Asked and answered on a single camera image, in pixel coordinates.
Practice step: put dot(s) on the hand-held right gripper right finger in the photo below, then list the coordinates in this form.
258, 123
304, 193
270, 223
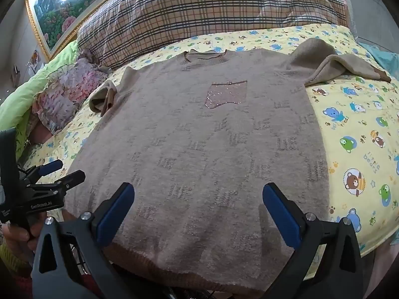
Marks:
282, 218

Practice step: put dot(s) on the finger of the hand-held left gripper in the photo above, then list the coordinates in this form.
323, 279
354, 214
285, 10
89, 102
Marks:
51, 167
73, 179

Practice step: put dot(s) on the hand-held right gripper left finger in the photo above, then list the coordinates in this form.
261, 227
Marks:
115, 215

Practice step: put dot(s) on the beige knit sweater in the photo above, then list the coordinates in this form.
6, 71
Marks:
199, 149

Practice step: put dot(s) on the person's left hand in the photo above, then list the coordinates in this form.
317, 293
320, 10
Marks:
15, 236

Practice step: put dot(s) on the light green blanket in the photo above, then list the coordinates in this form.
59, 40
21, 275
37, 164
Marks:
18, 96

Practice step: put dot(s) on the pink floral cloth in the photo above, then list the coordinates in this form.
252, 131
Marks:
68, 90

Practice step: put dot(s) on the pink bed skirt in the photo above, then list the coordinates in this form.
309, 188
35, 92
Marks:
386, 268

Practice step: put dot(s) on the yellow bear-print bed sheet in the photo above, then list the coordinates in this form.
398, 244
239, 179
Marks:
352, 124

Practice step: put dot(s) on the gold-framed landscape painting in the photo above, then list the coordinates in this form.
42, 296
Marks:
56, 3

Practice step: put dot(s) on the teal cloth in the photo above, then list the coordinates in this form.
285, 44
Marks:
386, 59

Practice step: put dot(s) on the plaid quilt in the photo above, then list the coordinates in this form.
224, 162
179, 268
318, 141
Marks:
202, 6

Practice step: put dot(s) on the small wall sticker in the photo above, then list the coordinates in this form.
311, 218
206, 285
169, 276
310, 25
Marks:
35, 57

